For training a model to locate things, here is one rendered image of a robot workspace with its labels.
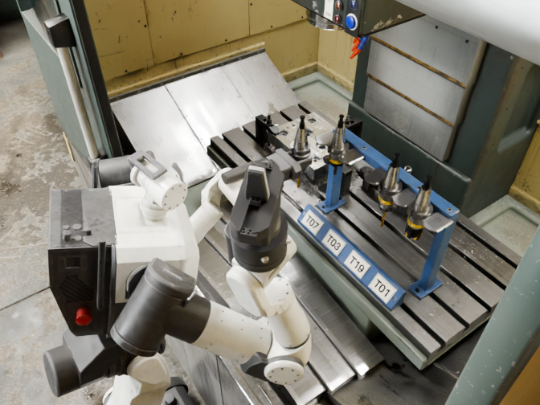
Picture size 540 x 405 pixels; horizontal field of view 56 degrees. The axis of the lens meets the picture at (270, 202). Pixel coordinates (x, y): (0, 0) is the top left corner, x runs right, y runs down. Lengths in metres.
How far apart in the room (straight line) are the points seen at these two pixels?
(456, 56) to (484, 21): 1.52
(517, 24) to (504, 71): 1.50
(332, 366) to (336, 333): 0.10
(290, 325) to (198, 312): 0.17
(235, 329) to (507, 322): 0.60
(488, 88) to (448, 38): 0.21
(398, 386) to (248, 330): 0.71
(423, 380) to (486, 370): 1.06
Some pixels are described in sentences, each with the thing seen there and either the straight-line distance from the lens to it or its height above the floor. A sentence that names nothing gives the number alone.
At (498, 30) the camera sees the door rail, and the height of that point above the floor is 2.01.
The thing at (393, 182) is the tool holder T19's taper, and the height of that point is 1.25.
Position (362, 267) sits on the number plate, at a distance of 1.58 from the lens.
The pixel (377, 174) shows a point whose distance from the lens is 1.47.
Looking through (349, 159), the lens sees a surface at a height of 1.22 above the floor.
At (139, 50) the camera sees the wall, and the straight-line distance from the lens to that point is 2.49.
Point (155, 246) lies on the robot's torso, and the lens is 1.04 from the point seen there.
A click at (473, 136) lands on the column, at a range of 2.00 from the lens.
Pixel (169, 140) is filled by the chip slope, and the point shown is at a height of 0.73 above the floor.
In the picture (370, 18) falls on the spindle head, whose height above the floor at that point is 1.67.
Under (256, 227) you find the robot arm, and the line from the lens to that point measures 0.67.
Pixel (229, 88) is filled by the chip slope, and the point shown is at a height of 0.80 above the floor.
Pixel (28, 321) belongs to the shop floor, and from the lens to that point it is 2.83.
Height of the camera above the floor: 2.15
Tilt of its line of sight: 44 degrees down
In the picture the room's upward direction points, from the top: straight up
